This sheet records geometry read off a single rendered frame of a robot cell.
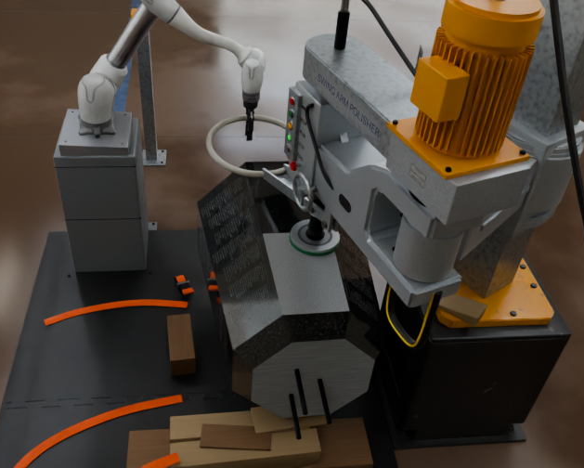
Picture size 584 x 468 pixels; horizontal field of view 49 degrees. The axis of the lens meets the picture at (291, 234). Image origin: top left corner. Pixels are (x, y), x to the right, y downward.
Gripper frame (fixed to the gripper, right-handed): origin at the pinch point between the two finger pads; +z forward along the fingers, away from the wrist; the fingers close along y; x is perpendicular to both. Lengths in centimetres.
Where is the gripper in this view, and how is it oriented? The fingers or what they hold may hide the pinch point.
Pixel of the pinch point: (249, 132)
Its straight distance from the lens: 339.8
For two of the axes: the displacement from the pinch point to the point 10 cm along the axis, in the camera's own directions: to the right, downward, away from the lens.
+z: -0.9, 7.2, 6.9
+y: 1.8, 7.0, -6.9
